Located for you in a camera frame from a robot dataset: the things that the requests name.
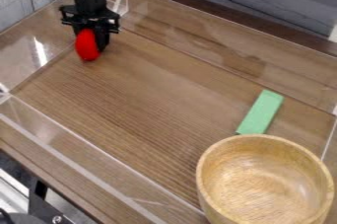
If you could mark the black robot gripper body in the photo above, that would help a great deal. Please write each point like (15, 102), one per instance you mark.
(92, 14)

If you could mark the red plush strawberry toy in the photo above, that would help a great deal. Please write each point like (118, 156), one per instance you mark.
(86, 45)

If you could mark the green rectangular block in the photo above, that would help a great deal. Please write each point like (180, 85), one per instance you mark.
(262, 113)

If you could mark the clear acrylic table barrier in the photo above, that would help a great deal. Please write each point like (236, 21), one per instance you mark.
(112, 130)

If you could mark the clear acrylic corner bracket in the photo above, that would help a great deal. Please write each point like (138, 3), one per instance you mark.
(119, 6)

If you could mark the black metal table frame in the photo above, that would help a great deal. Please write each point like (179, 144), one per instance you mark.
(42, 212)

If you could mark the wooden bowl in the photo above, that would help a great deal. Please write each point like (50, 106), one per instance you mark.
(260, 179)

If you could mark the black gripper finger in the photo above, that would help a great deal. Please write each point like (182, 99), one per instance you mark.
(78, 29)
(102, 36)

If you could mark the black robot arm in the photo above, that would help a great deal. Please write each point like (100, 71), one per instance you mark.
(94, 22)

